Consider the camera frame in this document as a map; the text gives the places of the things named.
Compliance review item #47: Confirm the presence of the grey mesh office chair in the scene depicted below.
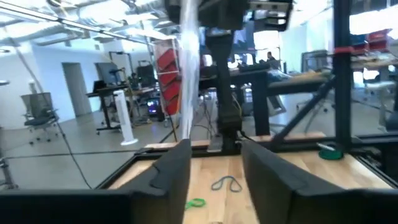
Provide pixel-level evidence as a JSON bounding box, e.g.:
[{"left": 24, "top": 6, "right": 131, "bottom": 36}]
[{"left": 20, "top": 91, "right": 60, "bottom": 146}]

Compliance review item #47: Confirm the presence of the white tower fan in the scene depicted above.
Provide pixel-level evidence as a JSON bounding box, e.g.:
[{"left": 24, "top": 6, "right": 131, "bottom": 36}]
[{"left": 113, "top": 89, "right": 139, "bottom": 146}]

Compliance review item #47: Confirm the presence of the chrome wire shelf rack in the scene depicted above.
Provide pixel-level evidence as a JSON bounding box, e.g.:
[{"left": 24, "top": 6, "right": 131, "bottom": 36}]
[{"left": 152, "top": 37, "right": 185, "bottom": 118}]

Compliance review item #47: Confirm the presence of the black standing desk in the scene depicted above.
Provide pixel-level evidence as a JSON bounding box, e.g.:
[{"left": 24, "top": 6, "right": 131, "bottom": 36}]
[{"left": 198, "top": 62, "right": 333, "bottom": 137}]

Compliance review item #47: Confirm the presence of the green rubber band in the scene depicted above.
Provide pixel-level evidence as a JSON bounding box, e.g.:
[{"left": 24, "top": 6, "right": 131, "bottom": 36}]
[{"left": 185, "top": 197, "right": 206, "bottom": 210}]

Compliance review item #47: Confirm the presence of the clear plastic zip bag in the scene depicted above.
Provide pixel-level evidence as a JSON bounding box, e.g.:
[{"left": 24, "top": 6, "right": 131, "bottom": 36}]
[{"left": 178, "top": 0, "right": 201, "bottom": 141}]

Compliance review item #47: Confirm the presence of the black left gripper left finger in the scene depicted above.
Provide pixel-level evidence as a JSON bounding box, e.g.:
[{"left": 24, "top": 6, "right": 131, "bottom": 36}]
[{"left": 0, "top": 138, "right": 193, "bottom": 224}]

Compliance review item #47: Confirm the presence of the grey door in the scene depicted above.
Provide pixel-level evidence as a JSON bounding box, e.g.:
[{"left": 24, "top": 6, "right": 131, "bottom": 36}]
[{"left": 61, "top": 62, "right": 93, "bottom": 118}]

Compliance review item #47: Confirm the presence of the red plastic bin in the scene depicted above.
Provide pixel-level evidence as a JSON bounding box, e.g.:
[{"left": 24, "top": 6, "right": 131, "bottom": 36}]
[
  {"left": 164, "top": 95, "right": 181, "bottom": 116},
  {"left": 161, "top": 81, "right": 182, "bottom": 101},
  {"left": 156, "top": 48, "right": 178, "bottom": 71},
  {"left": 158, "top": 67, "right": 182, "bottom": 86}
]

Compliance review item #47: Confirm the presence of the red tape wrap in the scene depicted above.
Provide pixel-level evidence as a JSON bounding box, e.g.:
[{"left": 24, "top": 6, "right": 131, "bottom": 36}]
[{"left": 333, "top": 45, "right": 356, "bottom": 55}]

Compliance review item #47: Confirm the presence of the black aluminium table frame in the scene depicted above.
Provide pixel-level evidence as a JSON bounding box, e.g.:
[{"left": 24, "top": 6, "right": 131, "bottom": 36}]
[{"left": 93, "top": 0, "right": 398, "bottom": 190}]

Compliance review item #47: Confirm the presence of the teal rubber band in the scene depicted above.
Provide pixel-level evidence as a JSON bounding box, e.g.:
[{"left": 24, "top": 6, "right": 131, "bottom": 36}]
[{"left": 211, "top": 175, "right": 243, "bottom": 194}]

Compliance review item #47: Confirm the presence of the black laptop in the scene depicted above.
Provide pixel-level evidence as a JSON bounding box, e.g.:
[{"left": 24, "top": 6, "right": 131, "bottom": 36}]
[{"left": 92, "top": 79, "right": 107, "bottom": 93}]

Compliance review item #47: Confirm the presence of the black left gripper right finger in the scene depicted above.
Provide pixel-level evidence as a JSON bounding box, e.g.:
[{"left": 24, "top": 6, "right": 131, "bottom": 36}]
[{"left": 241, "top": 139, "right": 398, "bottom": 224}]

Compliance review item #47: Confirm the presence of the round dark disc with label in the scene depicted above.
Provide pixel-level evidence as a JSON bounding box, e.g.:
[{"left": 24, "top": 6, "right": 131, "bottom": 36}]
[{"left": 317, "top": 142, "right": 345, "bottom": 161}]

